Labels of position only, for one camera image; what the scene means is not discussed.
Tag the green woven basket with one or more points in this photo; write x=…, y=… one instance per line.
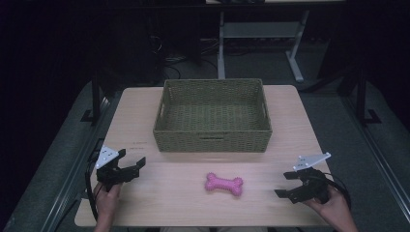
x=212, y=119

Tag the person's right hand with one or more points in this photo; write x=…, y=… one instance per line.
x=335, y=206

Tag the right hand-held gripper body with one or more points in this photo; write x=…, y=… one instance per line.
x=314, y=187

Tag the pink bone-shaped toy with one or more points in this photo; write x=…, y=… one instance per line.
x=224, y=184

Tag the metal floor rail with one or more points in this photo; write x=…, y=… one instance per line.
x=72, y=170
x=377, y=151

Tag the person's left hand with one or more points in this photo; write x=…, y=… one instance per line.
x=106, y=201

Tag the white metal desk frame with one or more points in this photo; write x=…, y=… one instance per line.
x=257, y=30

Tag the black metal stand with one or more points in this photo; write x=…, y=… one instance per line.
x=361, y=100
x=95, y=103

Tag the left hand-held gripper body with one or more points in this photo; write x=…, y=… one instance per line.
x=111, y=175

